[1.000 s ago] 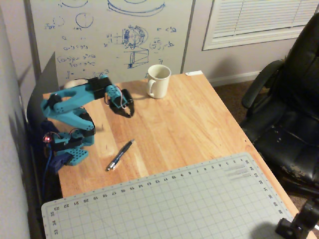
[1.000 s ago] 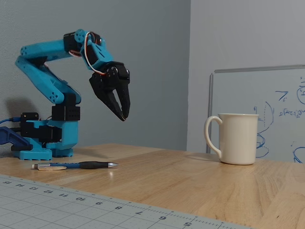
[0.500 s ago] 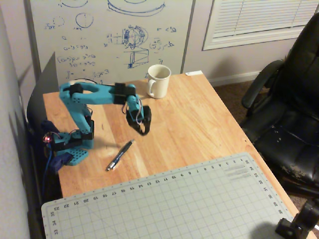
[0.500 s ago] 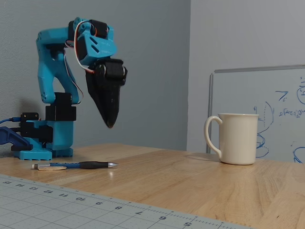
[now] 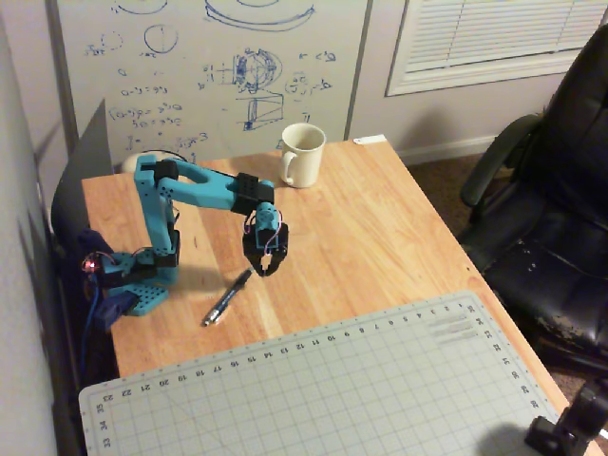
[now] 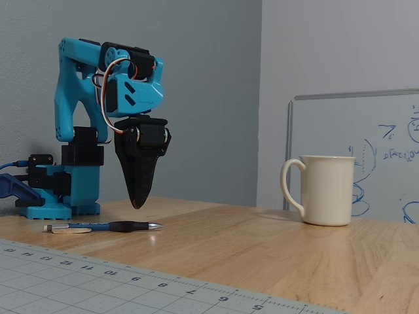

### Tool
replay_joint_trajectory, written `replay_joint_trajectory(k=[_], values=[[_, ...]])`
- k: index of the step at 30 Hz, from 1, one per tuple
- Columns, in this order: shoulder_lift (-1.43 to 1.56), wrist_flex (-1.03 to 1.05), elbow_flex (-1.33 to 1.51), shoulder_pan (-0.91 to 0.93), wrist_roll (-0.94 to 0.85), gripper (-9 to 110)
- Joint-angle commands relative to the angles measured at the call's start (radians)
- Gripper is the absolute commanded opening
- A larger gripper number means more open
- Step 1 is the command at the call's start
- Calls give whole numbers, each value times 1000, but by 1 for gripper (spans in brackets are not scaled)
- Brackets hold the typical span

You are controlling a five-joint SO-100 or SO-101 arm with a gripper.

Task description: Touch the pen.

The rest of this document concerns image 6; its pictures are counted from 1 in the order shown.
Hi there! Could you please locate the blue USB cable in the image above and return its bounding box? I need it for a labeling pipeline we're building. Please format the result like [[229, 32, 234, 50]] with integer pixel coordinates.
[[0, 160, 29, 171]]

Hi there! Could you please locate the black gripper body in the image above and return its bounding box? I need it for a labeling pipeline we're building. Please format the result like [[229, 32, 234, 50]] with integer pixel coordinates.
[[114, 117, 172, 156]]

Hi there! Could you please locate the cream ceramic mug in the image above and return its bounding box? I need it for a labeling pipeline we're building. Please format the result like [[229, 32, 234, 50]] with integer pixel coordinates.
[[280, 154, 357, 227]]

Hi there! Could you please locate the dark blue table clamp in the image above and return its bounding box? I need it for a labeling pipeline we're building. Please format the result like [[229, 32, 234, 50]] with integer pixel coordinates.
[[0, 173, 45, 208]]

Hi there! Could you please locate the blue and black pen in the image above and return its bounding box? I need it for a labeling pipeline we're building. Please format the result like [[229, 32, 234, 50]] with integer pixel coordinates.
[[42, 220, 164, 236]]

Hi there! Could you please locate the grey cutting mat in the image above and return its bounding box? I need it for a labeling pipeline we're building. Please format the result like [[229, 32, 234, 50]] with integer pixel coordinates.
[[0, 238, 348, 314]]

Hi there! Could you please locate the whiteboard with blue scribbles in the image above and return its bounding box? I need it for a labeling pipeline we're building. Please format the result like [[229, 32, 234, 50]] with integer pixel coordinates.
[[282, 88, 419, 225]]

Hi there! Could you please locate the white red black wrist cable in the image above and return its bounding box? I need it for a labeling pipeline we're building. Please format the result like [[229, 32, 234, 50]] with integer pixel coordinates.
[[92, 58, 138, 135]]

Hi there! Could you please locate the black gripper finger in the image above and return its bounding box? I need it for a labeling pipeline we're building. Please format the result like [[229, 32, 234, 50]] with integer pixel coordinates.
[[114, 127, 168, 211]]

